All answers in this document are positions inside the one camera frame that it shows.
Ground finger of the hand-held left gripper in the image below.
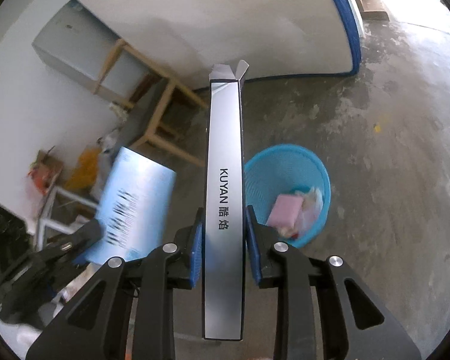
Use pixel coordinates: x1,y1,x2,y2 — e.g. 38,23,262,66
33,218,103,271

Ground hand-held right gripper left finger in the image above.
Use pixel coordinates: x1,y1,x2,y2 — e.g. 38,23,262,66
25,207,205,360

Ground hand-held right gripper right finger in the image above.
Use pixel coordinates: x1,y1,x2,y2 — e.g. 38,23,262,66
245,205,423,360

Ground long silver box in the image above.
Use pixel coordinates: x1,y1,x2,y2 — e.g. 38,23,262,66
202,60,251,342

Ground light blue box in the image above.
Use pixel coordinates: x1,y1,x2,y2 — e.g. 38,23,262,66
83,146,178,264

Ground blue plastic waste basket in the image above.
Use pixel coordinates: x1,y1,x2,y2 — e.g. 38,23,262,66
243,143,331,249

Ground white side table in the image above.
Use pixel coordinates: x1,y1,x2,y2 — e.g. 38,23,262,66
35,185,100,250

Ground pink box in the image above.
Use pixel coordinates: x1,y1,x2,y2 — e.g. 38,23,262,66
267,194,305,227

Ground crumpled wrappers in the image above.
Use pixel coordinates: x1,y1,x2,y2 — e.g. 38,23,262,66
277,185,325,239

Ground orange plastic bag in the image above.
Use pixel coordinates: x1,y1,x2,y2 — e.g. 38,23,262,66
65,145,103,193

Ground brown cardboard box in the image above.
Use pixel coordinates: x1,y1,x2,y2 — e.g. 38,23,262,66
27,149,65,196

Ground wooden chair with dark seat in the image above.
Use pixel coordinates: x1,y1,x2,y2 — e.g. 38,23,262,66
93,38,208,168

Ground grey refrigerator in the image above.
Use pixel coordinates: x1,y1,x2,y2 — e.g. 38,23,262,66
31,0,166,103

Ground white mattress with blue edge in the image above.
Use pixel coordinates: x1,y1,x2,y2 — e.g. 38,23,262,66
58,0,362,91

